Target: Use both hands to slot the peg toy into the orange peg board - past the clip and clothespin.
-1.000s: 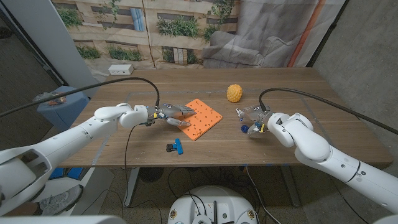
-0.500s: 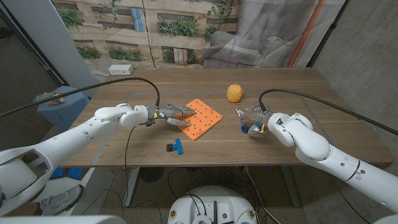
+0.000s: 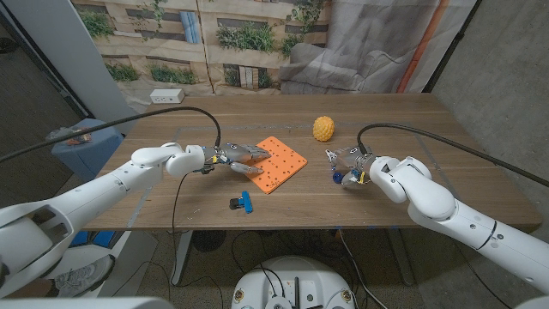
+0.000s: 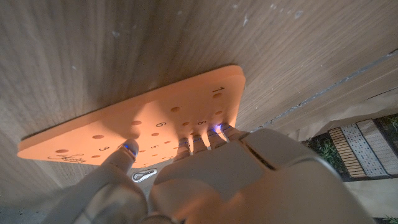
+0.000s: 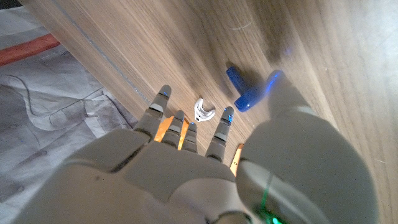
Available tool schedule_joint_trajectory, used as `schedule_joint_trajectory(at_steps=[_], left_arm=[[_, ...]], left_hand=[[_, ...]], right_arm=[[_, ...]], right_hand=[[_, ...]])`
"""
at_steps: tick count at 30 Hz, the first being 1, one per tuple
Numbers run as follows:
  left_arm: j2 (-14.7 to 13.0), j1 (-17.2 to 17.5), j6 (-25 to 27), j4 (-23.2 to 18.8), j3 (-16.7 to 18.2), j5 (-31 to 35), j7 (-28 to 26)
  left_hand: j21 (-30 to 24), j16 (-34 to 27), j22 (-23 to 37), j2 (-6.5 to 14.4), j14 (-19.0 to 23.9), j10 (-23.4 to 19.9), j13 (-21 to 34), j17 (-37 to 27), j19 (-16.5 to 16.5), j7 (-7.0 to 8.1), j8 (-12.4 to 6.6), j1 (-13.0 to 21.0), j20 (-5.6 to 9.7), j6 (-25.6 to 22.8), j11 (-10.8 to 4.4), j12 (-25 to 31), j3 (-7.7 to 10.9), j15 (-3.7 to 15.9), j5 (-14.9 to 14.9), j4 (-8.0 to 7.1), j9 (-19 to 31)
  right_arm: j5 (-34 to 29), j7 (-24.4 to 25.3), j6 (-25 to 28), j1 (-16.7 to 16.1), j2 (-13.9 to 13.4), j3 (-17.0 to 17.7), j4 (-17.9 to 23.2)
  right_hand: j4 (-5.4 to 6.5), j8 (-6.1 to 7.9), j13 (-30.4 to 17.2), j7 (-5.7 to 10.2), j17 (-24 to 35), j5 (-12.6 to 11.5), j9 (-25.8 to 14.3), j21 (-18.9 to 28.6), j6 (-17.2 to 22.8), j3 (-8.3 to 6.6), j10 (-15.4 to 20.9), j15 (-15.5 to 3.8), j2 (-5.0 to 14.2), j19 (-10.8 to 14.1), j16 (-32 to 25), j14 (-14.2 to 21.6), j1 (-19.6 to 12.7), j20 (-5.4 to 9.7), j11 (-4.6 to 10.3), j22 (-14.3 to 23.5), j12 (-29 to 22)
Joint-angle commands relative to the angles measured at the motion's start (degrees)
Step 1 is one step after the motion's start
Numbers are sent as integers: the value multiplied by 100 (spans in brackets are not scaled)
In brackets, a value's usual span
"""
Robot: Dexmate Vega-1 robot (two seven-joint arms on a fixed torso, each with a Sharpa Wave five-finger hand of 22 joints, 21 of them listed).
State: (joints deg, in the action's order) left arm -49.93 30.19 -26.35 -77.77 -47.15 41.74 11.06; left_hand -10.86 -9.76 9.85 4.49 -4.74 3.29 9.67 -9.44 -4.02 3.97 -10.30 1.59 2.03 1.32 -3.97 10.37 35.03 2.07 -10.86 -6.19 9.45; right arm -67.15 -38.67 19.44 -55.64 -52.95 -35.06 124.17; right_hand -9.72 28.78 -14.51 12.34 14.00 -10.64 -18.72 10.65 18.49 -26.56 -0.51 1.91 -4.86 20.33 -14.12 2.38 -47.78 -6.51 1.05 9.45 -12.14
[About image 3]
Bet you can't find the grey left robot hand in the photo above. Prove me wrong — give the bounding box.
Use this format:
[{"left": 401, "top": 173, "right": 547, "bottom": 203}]
[{"left": 202, "top": 142, "right": 273, "bottom": 175}]

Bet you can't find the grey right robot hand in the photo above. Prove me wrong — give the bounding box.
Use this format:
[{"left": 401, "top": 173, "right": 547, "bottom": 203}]
[{"left": 325, "top": 146, "right": 377, "bottom": 191}]

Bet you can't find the orange peg board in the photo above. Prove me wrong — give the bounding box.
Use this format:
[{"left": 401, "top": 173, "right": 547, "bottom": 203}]
[{"left": 244, "top": 136, "right": 309, "bottom": 195}]

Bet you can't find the yellow pineapple toy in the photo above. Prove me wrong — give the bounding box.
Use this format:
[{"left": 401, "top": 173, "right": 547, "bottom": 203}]
[{"left": 311, "top": 115, "right": 335, "bottom": 142}]

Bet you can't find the blue and black clip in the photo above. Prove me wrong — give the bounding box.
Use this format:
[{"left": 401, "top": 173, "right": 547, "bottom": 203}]
[{"left": 228, "top": 190, "right": 254, "bottom": 215}]

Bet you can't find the white power strip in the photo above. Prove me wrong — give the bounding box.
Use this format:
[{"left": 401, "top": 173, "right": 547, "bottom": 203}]
[{"left": 149, "top": 88, "right": 185, "bottom": 105}]

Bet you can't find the printed backdrop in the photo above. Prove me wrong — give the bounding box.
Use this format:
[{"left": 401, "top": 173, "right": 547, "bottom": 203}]
[{"left": 70, "top": 0, "right": 478, "bottom": 115}]

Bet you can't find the white table leg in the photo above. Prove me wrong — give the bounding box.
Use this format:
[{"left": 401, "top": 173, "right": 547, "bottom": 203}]
[{"left": 169, "top": 230, "right": 194, "bottom": 287}]

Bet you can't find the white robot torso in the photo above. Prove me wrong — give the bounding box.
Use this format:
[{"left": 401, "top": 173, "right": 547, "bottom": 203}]
[{"left": 231, "top": 256, "right": 357, "bottom": 309}]

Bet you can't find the blue stool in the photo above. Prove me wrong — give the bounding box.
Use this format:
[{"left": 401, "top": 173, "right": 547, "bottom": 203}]
[{"left": 51, "top": 118, "right": 124, "bottom": 181}]

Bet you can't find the clear bag of toys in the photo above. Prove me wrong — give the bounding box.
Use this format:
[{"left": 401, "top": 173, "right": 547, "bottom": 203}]
[{"left": 45, "top": 126, "right": 94, "bottom": 146}]

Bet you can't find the blue box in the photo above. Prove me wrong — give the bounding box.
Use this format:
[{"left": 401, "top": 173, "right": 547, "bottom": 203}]
[{"left": 68, "top": 230, "right": 117, "bottom": 248}]

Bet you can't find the grey partition panel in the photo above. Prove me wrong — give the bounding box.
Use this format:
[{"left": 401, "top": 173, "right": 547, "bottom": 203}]
[{"left": 2, "top": 0, "right": 141, "bottom": 135}]

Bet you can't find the grey sneaker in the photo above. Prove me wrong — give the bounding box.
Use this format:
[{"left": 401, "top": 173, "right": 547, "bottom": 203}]
[{"left": 53, "top": 254, "right": 116, "bottom": 298}]

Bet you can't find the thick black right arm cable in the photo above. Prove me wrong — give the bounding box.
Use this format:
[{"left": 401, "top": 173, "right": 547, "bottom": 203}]
[{"left": 356, "top": 123, "right": 549, "bottom": 189}]

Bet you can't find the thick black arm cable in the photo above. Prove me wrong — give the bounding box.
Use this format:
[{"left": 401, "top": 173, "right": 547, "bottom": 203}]
[
  {"left": 0, "top": 106, "right": 222, "bottom": 164},
  {"left": 356, "top": 123, "right": 549, "bottom": 189}
]

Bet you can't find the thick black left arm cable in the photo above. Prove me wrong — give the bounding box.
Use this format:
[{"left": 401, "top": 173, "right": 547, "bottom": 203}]
[{"left": 0, "top": 106, "right": 222, "bottom": 164}]

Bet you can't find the thin black cable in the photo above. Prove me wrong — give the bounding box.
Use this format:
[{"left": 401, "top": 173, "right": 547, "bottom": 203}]
[{"left": 171, "top": 171, "right": 192, "bottom": 288}]

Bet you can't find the grey floor cable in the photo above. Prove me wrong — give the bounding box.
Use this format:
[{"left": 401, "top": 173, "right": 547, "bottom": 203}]
[{"left": 337, "top": 229, "right": 389, "bottom": 309}]

